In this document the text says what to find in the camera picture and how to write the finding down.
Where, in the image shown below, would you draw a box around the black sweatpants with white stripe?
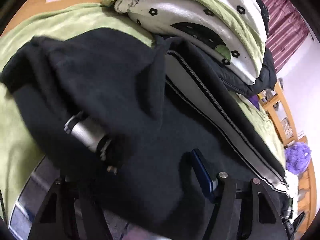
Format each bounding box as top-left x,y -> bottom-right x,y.
1,28 -> 287,239

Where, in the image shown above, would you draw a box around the white flower print pillow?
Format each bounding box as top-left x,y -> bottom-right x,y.
285,170 -> 299,204

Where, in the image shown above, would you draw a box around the purple plush toy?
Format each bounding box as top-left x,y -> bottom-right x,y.
285,142 -> 311,175

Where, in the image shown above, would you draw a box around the fruit print bed sheet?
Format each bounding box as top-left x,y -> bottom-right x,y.
8,157 -> 166,240

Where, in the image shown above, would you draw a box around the black jacket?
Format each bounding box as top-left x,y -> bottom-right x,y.
215,47 -> 278,97

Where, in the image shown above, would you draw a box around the folded white green quilt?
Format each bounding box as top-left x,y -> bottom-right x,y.
102,0 -> 269,85

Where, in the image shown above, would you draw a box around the maroon curtain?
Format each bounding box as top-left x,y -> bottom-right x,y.
262,0 -> 309,72

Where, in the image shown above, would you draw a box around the wooden bed frame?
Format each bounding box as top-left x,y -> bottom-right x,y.
1,0 -> 317,239

